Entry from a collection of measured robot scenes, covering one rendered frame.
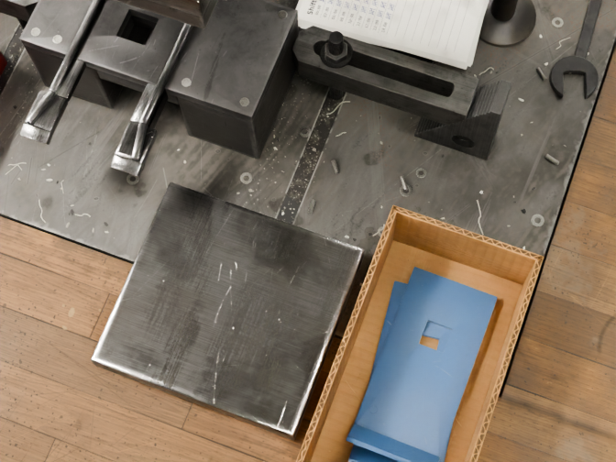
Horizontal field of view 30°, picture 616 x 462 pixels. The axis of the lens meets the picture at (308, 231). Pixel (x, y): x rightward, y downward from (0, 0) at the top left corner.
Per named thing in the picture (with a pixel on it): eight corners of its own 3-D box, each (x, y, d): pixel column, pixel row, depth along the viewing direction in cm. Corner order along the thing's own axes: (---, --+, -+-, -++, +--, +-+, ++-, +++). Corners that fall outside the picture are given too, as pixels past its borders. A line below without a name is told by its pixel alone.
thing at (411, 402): (345, 445, 88) (346, 440, 85) (413, 268, 92) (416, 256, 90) (432, 480, 87) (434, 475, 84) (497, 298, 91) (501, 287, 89)
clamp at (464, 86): (291, 98, 99) (286, 41, 89) (305, 65, 100) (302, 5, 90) (456, 153, 97) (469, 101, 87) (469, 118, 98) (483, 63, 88)
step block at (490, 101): (413, 136, 97) (421, 88, 89) (424, 106, 98) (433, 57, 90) (486, 160, 96) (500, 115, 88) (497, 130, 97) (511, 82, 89)
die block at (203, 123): (44, 86, 100) (22, 44, 93) (92, -8, 103) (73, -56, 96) (258, 159, 97) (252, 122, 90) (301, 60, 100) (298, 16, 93)
